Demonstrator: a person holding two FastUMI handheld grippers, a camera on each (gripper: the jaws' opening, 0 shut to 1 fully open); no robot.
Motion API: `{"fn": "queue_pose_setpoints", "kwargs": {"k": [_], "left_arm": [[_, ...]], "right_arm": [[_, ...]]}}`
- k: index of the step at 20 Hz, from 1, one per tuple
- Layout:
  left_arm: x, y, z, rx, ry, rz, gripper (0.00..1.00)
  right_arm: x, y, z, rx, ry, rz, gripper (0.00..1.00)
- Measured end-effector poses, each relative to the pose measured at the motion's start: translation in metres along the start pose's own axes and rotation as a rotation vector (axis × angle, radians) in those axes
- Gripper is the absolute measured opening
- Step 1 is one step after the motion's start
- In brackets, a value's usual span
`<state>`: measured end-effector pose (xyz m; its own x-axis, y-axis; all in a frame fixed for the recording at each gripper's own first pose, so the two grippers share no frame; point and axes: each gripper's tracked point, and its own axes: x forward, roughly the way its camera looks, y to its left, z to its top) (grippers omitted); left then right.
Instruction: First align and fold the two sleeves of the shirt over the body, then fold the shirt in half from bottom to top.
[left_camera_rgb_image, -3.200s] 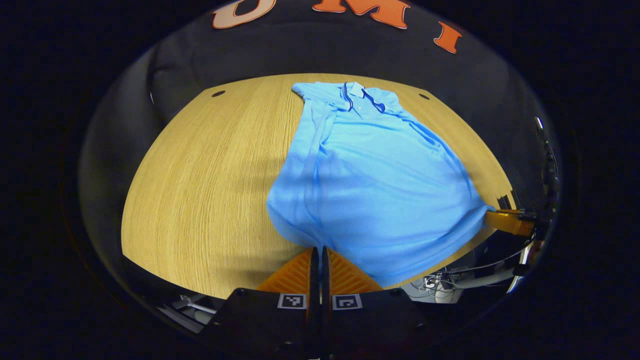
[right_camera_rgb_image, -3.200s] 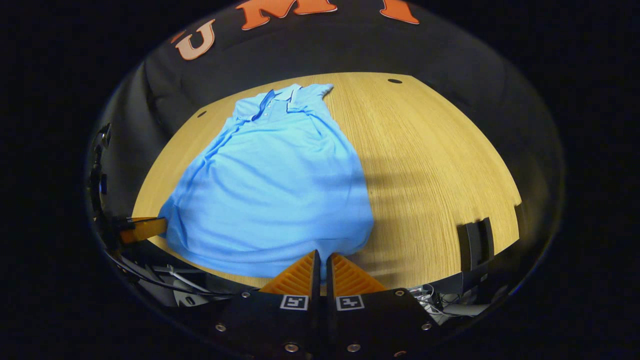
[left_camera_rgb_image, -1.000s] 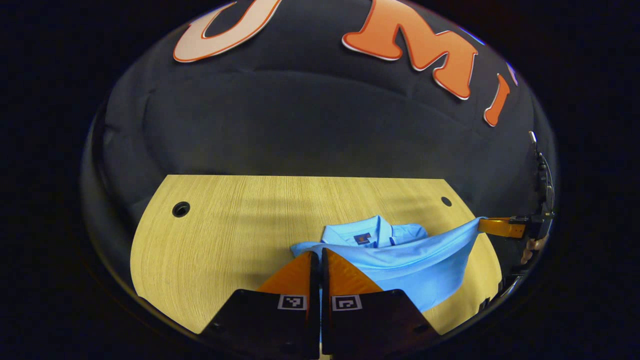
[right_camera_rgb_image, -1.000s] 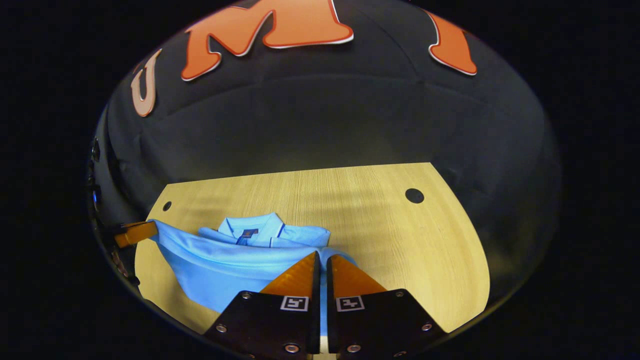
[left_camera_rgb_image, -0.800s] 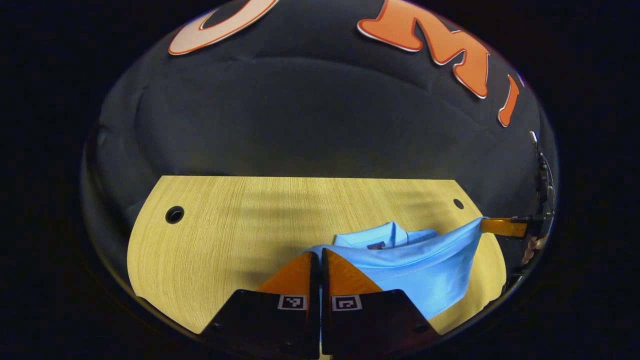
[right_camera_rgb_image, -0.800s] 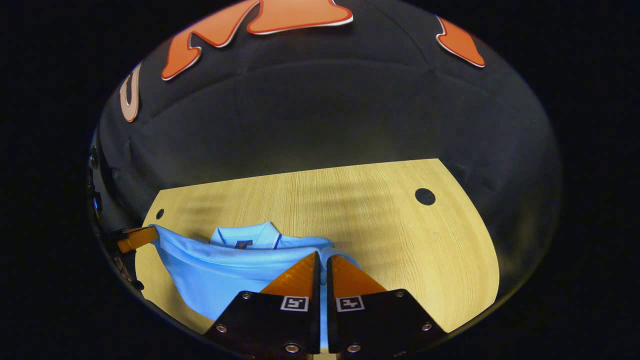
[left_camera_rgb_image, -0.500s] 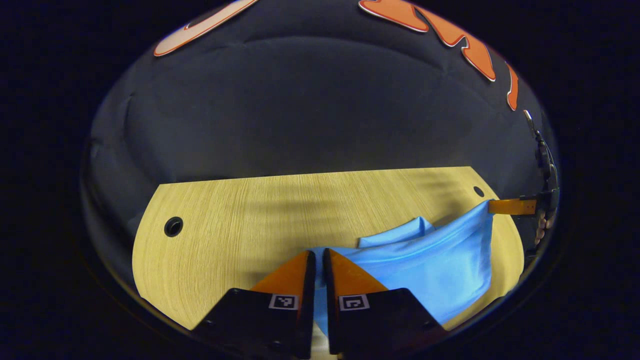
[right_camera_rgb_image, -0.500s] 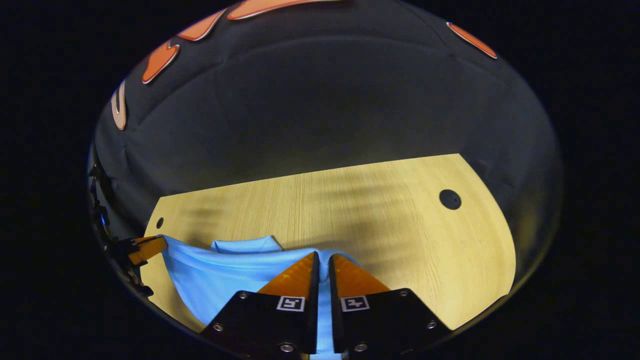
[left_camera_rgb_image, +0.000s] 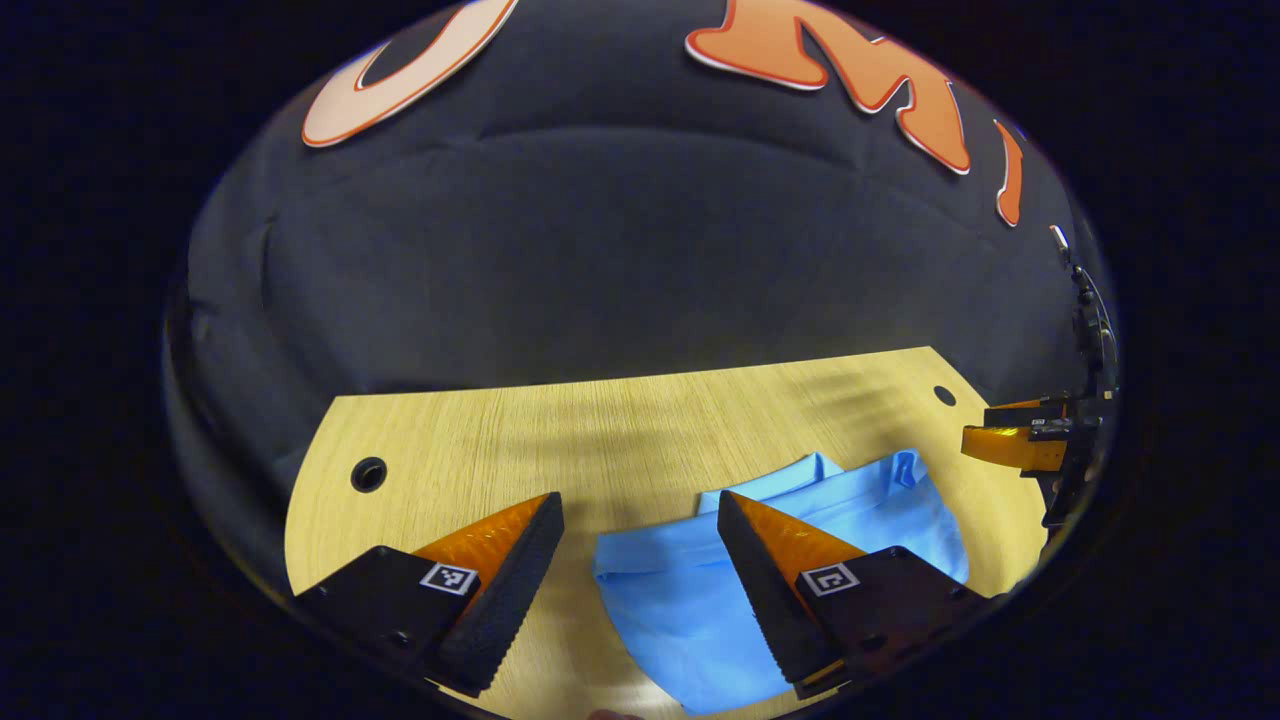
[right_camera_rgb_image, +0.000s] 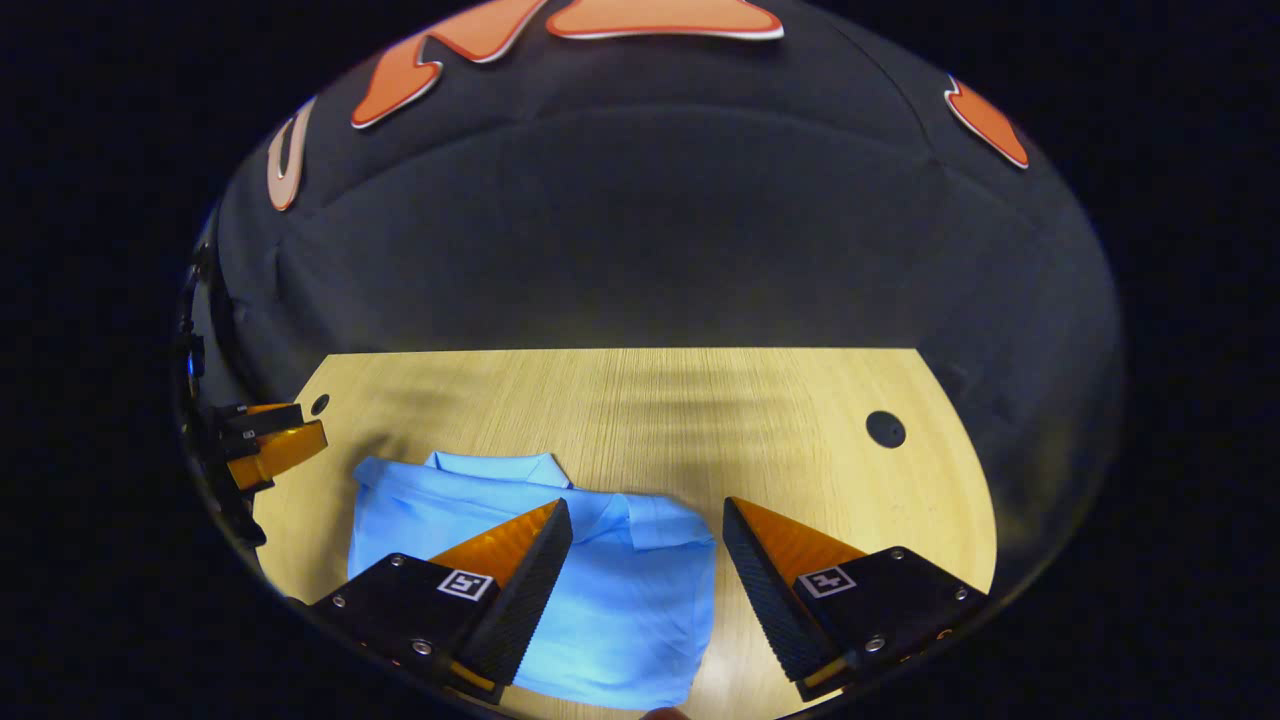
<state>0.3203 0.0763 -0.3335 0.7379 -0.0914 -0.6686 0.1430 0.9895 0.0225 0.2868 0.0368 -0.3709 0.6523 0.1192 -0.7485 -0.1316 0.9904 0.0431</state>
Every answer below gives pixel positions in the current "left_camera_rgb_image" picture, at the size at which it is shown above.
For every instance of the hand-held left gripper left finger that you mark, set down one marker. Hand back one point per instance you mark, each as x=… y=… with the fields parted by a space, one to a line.
x=515 y=600

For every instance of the light blue T-shirt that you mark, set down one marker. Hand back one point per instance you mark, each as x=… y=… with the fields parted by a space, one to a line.
x=680 y=610

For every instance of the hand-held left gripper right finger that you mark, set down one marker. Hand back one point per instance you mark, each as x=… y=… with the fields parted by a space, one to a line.
x=765 y=600

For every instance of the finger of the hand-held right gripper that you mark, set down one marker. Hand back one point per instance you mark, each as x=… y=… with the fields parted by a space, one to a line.
x=1030 y=412
x=1010 y=447

